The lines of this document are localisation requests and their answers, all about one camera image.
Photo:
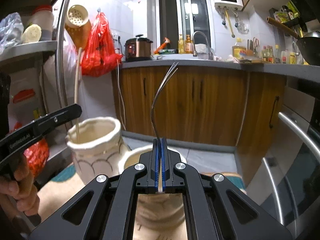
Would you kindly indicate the large yellow oil jug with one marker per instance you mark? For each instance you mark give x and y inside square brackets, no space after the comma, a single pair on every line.
[239,51]

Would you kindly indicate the kitchen faucet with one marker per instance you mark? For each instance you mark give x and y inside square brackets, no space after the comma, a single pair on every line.
[201,48]

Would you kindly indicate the yellow oil bottle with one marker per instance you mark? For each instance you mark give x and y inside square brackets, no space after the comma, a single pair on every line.
[181,48]

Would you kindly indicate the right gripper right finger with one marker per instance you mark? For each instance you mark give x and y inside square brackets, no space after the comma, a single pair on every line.
[214,207]

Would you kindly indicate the gold metal fork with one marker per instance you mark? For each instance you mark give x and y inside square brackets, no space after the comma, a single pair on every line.
[159,101]

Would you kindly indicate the person's left hand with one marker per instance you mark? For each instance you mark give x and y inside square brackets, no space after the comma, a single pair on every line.
[20,194]

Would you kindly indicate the cream perforated colander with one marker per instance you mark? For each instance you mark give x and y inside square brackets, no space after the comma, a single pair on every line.
[78,25]

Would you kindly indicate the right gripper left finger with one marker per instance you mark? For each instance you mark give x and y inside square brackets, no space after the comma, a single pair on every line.
[106,207]

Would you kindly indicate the electric pressure cooker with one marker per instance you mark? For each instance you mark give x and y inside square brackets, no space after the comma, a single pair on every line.
[138,49]

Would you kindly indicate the patterned teal quilted table cloth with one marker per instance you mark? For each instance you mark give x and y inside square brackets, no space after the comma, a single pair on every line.
[105,209]

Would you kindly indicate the amber oil bottle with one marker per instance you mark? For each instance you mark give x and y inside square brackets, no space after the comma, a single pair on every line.
[188,45]

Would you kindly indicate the red plastic bag hanging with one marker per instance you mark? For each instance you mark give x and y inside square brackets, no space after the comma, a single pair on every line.
[100,56]

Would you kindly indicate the built-in oven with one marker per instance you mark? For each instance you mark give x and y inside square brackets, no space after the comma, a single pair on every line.
[286,184]

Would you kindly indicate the wooden chopstick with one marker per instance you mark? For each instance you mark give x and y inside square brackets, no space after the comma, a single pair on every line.
[76,90]

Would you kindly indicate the black wok with handle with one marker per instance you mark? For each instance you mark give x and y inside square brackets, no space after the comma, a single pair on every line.
[309,44]

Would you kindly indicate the red plastic bag lower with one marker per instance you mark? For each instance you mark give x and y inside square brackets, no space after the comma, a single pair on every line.
[35,152]

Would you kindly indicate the knife block with scissors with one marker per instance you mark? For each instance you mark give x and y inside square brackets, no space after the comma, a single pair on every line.
[252,47]

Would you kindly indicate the white floral ceramic utensil holder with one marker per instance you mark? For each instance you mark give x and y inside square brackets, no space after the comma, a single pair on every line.
[97,147]

